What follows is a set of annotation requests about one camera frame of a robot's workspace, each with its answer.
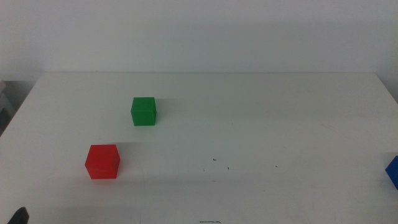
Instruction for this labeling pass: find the green cube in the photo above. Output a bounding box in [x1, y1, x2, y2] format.
[130, 96, 157, 127]

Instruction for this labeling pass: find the red cube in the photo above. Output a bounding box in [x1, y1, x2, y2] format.
[85, 144, 121, 180]

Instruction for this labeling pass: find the blue cube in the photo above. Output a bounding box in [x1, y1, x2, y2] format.
[385, 155, 398, 190]

